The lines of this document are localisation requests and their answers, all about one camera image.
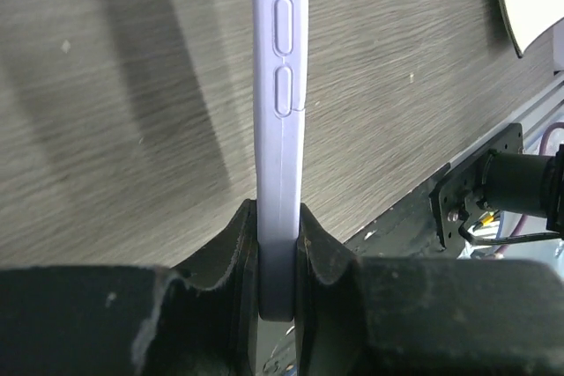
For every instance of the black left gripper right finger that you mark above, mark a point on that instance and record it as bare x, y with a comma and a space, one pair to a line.
360, 315

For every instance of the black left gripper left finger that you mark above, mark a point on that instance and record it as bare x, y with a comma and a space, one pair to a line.
196, 318

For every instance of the lilac case phone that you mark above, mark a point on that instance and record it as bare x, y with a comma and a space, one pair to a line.
280, 49

